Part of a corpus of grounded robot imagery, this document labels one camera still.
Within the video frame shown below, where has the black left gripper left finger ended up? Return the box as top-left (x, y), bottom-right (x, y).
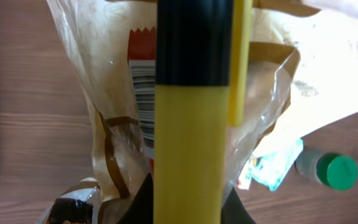
top-left (118, 173), bottom-right (154, 224)

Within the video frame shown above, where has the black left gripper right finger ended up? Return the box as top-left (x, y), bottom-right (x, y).
top-left (221, 188), bottom-right (256, 224)

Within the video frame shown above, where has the teal white tissue pack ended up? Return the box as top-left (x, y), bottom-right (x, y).
top-left (237, 139), bottom-right (304, 192)

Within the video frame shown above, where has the red white snack bar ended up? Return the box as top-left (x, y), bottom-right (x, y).
top-left (127, 27), bottom-right (157, 170)

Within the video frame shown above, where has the yellow glue stick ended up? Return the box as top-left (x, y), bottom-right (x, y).
top-left (154, 0), bottom-right (252, 224)

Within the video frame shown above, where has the grey tape roll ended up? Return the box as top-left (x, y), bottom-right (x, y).
top-left (295, 148), bottom-right (358, 191)

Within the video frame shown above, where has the brown white snack pouch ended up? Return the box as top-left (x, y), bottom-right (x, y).
top-left (40, 1), bottom-right (318, 223)

